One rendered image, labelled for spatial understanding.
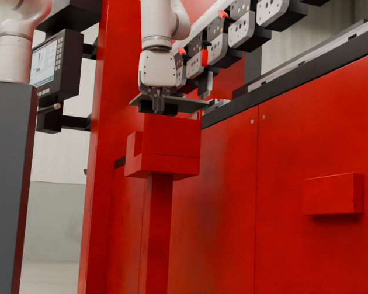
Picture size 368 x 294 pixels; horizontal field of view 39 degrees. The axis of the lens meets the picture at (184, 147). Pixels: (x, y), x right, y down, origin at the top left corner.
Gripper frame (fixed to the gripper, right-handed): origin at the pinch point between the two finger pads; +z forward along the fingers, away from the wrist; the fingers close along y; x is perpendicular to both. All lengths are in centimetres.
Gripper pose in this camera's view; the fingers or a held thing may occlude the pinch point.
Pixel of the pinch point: (158, 105)
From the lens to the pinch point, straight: 141.8
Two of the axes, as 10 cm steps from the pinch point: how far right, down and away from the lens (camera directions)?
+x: 3.2, -1.5, -9.4
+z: 0.3, 9.9, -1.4
